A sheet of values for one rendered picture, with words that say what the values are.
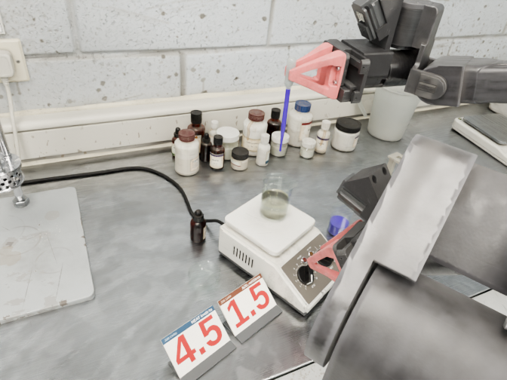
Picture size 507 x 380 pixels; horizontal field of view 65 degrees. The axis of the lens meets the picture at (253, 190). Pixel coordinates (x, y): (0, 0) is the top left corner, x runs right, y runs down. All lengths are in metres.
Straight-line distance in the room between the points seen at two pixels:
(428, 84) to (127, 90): 0.66
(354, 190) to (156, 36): 0.64
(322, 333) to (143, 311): 0.51
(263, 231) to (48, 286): 0.35
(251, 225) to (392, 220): 0.51
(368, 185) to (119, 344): 0.42
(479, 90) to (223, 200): 0.51
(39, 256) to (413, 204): 0.67
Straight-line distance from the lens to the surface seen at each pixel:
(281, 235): 0.67
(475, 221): 0.23
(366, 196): 0.47
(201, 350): 0.62
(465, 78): 0.65
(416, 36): 0.66
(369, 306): 0.18
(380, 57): 0.63
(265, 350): 0.64
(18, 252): 0.80
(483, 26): 1.59
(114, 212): 0.85
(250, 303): 0.66
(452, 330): 0.19
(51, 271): 0.75
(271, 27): 1.07
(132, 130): 1.00
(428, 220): 0.19
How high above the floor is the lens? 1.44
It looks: 37 degrees down
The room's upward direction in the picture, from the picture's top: 7 degrees clockwise
